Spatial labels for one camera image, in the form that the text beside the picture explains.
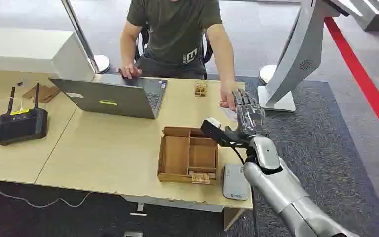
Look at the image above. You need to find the person's right hand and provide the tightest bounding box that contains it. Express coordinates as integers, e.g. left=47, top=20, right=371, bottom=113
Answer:
left=118, top=63, right=143, bottom=80

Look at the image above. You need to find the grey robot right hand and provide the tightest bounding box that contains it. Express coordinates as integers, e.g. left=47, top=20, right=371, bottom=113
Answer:
left=232, top=89, right=270, bottom=138

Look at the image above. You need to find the person's left hand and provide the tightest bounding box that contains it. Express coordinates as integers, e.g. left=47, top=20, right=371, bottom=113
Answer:
left=219, top=81, right=241, bottom=112

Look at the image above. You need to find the grey laptop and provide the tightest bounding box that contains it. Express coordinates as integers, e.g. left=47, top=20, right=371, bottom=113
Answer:
left=48, top=72, right=169, bottom=120

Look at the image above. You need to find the small wooden card stand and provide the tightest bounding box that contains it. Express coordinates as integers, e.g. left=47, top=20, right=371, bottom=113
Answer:
left=194, top=82, right=208, bottom=98
left=191, top=172, right=211, bottom=185

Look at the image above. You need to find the silver round stand base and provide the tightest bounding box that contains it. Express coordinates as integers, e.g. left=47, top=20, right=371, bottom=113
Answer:
left=259, top=64, right=278, bottom=86

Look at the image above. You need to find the silver pole with round base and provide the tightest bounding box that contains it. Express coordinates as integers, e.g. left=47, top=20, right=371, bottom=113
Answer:
left=61, top=0, right=111, bottom=75

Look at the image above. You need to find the black office chair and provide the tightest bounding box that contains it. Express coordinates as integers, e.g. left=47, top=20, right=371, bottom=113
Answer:
left=134, top=26, right=214, bottom=66

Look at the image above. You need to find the person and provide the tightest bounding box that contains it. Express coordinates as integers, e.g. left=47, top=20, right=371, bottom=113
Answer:
left=120, top=0, right=240, bottom=112

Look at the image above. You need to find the flat grey device box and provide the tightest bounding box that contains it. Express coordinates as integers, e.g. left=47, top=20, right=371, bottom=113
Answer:
left=221, top=163, right=251, bottom=201

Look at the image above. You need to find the wooden card box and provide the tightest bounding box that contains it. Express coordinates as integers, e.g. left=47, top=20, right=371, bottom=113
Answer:
left=157, top=126, right=220, bottom=186

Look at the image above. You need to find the white kiosk stand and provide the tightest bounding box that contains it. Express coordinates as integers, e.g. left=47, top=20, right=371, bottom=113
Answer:
left=257, top=0, right=341, bottom=113

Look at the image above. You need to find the brown cardboard piece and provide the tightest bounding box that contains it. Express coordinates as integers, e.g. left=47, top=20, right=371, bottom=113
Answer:
left=22, top=85, right=61, bottom=104

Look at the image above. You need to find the white counter block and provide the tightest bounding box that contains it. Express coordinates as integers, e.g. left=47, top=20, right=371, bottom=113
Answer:
left=0, top=27, right=96, bottom=82

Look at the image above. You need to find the wooden desk leg panel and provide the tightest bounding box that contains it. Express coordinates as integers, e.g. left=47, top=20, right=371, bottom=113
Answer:
left=223, top=208, right=245, bottom=232

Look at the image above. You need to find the black router with antennas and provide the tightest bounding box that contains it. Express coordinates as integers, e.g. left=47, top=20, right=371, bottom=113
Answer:
left=0, top=82, right=49, bottom=147

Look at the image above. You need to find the white stepped platform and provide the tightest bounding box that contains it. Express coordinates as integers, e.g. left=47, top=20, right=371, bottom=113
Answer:
left=327, top=0, right=379, bottom=33

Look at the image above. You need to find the right wrist camera on black bracket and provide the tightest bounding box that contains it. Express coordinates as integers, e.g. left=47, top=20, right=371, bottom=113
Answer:
left=200, top=117, right=253, bottom=149

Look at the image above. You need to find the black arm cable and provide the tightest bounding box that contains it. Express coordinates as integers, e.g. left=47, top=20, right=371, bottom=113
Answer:
left=231, top=146, right=260, bottom=237

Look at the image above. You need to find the white desk bracket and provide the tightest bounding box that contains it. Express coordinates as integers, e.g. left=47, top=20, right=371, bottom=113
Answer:
left=130, top=202, right=148, bottom=217

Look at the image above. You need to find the white floor cable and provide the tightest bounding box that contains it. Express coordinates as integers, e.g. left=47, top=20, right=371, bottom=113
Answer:
left=0, top=182, right=94, bottom=209

